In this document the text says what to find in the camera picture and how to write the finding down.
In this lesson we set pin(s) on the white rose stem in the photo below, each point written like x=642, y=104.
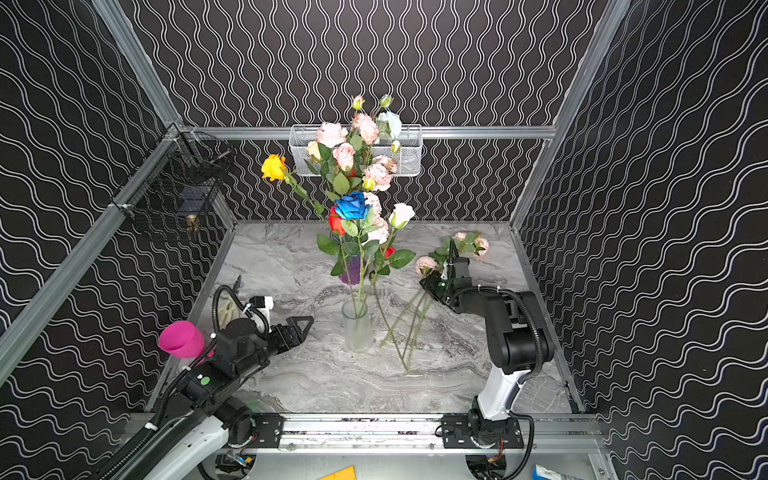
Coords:
x=401, y=215

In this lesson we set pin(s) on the pink rose spray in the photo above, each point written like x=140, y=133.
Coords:
x=339, y=169
x=404, y=330

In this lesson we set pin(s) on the blue white box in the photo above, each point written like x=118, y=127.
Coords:
x=541, y=472

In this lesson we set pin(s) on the white light-blue flower stem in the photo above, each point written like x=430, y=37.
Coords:
x=389, y=123

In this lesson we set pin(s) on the yellow rose stem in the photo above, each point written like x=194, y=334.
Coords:
x=274, y=169

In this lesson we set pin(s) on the brass padlock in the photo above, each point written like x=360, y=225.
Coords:
x=192, y=224

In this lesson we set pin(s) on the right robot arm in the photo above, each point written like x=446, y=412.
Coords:
x=518, y=348

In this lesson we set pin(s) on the cream rose stem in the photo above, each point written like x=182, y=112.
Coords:
x=320, y=161

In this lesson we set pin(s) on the clear glass jar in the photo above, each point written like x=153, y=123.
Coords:
x=357, y=326

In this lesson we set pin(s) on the pink rose spray stem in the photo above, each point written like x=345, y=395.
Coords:
x=379, y=174

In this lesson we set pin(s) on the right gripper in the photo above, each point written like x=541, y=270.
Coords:
x=444, y=285

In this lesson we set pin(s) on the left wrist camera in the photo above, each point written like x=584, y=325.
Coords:
x=263, y=304

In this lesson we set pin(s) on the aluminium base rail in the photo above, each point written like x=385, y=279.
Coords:
x=417, y=434

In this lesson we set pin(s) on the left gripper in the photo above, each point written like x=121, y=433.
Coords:
x=282, y=336

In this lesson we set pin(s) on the black wire wall basket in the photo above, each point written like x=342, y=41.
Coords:
x=186, y=181

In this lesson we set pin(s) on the blue flower stem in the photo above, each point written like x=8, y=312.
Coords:
x=349, y=207

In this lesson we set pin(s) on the yellow object below rail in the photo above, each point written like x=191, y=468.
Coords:
x=347, y=473

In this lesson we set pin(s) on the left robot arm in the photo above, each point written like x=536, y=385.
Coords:
x=199, y=415

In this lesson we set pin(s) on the purple blue glass vase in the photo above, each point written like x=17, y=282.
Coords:
x=351, y=271

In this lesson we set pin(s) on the large pink peony stem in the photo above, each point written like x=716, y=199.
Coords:
x=362, y=133

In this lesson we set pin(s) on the magenta silicone cup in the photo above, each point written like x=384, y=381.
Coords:
x=182, y=340

